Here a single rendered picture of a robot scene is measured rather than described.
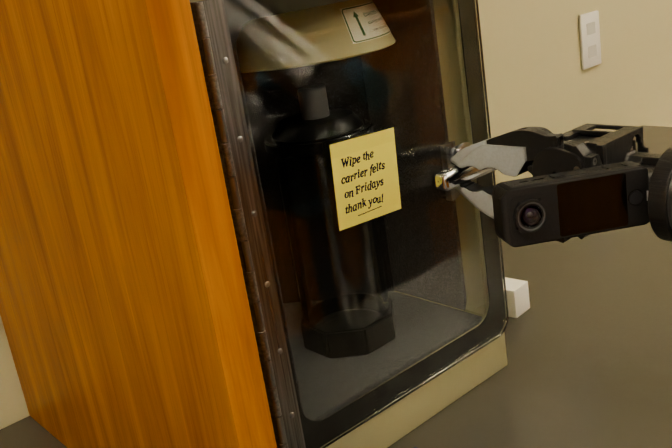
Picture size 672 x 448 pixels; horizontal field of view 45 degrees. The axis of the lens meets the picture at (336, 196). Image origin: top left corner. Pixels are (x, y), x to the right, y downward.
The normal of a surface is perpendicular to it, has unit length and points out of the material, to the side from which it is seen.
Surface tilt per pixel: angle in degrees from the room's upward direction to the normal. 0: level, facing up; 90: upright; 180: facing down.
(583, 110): 90
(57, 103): 90
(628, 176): 87
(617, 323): 0
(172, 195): 90
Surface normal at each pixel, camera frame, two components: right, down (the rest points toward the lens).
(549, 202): 0.14, 0.21
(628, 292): -0.15, -0.95
